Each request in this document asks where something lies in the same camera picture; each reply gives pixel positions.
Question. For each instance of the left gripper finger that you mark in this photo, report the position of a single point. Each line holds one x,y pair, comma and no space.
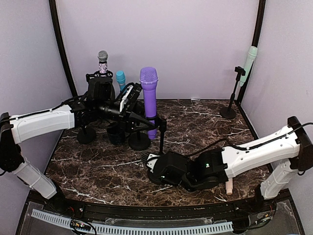
141,119
140,128

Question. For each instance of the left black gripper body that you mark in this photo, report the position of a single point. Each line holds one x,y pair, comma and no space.
124,121

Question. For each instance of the black round-base stand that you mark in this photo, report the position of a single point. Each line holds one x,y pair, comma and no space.
228,112
86,135
139,140
162,125

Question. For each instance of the purple microphone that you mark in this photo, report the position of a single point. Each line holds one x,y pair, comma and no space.
148,80

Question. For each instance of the pale pink microphone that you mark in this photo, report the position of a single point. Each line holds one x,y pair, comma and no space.
229,187

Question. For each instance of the mint green microphone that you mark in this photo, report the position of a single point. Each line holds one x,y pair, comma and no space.
251,55

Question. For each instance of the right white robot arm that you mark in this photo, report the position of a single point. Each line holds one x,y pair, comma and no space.
290,145

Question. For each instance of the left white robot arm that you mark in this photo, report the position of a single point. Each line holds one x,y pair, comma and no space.
98,103

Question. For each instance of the teal blue microphone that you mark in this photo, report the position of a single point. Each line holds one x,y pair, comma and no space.
121,79

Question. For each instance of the black round-base stand, orange mic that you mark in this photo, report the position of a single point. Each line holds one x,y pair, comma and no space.
86,135

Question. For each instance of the silver glitter microphone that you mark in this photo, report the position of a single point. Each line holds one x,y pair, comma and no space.
103,66

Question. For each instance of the dark blue mug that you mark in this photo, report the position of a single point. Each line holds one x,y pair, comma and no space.
116,134

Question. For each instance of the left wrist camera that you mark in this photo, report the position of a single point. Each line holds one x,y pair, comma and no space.
128,95

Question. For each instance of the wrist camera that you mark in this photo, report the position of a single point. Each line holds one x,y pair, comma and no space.
128,95
150,159

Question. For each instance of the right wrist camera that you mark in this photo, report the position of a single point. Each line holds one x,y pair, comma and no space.
150,159

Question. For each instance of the black tripod shock-mount stand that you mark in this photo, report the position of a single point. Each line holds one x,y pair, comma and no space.
91,76

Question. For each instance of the white slotted cable duct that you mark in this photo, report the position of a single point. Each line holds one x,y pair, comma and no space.
133,227

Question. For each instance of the left black corner post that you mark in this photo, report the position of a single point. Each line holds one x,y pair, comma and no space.
61,46

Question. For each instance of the black corner post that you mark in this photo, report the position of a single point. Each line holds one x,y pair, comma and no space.
255,42
61,46

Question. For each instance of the black front rail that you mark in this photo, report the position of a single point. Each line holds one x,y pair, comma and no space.
234,210

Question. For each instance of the right black corner post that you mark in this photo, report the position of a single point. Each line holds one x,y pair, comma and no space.
255,42

